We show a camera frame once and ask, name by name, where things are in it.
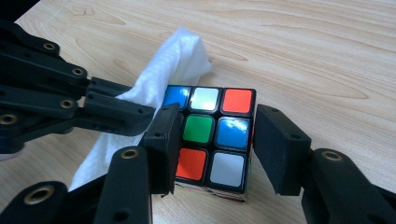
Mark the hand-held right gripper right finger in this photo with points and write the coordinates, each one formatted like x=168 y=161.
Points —
x=286 y=152

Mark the white wet wipe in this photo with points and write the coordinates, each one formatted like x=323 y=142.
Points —
x=168 y=68

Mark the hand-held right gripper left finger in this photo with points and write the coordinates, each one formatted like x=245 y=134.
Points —
x=158 y=149

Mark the multicoloured puzzle cube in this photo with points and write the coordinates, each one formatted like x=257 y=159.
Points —
x=218 y=137

